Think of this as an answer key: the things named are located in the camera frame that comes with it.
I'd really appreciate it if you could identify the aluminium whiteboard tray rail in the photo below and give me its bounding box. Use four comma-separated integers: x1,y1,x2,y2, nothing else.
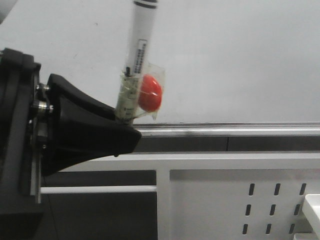
134,122,320,138

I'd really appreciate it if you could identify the red round magnet taped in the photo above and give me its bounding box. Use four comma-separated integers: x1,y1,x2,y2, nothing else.
135,62,166,120

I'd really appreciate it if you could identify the white metal perforated frame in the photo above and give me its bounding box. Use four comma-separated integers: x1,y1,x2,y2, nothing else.
41,152,320,240

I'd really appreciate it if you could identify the white plastic bin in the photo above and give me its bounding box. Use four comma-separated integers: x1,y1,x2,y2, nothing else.
293,193,320,240

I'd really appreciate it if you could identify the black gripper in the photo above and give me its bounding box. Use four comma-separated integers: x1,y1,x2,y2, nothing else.
0,48,142,240

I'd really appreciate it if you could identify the white whiteboard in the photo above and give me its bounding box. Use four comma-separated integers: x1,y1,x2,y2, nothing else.
0,0,320,123

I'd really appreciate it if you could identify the white whiteboard marker black tip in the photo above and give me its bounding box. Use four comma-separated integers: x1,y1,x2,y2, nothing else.
114,0,159,126

